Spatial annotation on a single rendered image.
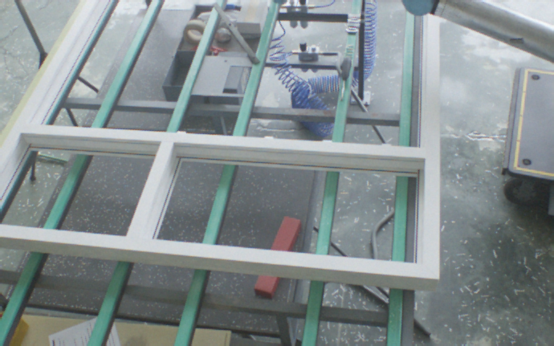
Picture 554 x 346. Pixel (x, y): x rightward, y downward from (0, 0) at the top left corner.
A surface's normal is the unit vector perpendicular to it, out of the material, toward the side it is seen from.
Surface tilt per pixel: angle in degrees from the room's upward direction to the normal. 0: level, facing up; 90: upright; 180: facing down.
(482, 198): 0
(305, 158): 90
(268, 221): 0
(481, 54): 0
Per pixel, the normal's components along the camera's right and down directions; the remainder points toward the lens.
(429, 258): -0.09, -0.63
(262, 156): -0.16, 0.77
